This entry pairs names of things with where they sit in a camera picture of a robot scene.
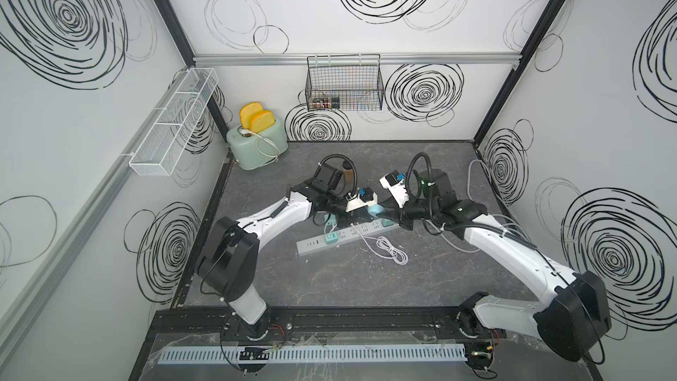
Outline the teal charger with black cable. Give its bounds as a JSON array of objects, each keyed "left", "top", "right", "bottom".
[{"left": 381, "top": 218, "right": 398, "bottom": 229}]

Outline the white charging cable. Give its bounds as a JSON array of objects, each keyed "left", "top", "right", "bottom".
[{"left": 330, "top": 221, "right": 411, "bottom": 266}]

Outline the white power strip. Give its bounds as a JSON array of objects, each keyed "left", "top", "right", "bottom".
[{"left": 296, "top": 219, "right": 400, "bottom": 257}]

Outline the teal charger with white cable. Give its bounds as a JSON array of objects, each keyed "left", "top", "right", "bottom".
[{"left": 324, "top": 214, "right": 338, "bottom": 227}]

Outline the light blue earbud case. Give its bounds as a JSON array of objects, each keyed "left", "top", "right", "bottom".
[{"left": 367, "top": 205, "right": 387, "bottom": 219}]

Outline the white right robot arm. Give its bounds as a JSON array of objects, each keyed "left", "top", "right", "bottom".
[{"left": 380, "top": 170, "right": 612, "bottom": 362}]

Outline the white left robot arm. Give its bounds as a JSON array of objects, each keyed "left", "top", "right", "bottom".
[{"left": 194, "top": 153, "right": 359, "bottom": 326}]

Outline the brown spice bottle black lid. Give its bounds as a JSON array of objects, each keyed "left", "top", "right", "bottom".
[{"left": 343, "top": 167, "right": 354, "bottom": 183}]

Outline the mint green toaster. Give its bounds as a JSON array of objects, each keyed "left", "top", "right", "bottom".
[{"left": 227, "top": 120, "right": 288, "bottom": 170}]

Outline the front yellow toast slice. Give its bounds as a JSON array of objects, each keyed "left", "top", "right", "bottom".
[{"left": 249, "top": 110, "right": 276, "bottom": 133}]

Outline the yellow toast slice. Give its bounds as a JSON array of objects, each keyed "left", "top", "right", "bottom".
[
  {"left": 249, "top": 110, "right": 276, "bottom": 133},
  {"left": 239, "top": 102, "right": 264, "bottom": 130}
]

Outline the rear yellow toast slice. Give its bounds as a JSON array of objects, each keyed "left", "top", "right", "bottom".
[{"left": 239, "top": 102, "right": 264, "bottom": 130}]

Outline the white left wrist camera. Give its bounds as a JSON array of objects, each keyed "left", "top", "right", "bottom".
[{"left": 346, "top": 188, "right": 377, "bottom": 213}]

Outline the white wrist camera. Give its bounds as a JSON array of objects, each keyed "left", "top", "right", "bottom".
[
  {"left": 379, "top": 170, "right": 409, "bottom": 209},
  {"left": 346, "top": 188, "right": 377, "bottom": 213}
]

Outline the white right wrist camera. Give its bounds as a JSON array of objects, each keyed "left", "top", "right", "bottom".
[{"left": 379, "top": 170, "right": 409, "bottom": 209}]

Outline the black wire wall basket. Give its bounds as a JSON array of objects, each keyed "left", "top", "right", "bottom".
[{"left": 305, "top": 54, "right": 385, "bottom": 112}]

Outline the white slotted cable duct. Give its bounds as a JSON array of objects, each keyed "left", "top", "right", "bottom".
[{"left": 158, "top": 344, "right": 467, "bottom": 366}]

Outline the white wire wall shelf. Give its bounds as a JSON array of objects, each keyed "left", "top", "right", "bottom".
[{"left": 129, "top": 68, "right": 218, "bottom": 176}]

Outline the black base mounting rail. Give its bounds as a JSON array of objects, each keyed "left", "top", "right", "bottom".
[{"left": 148, "top": 306, "right": 508, "bottom": 341}]

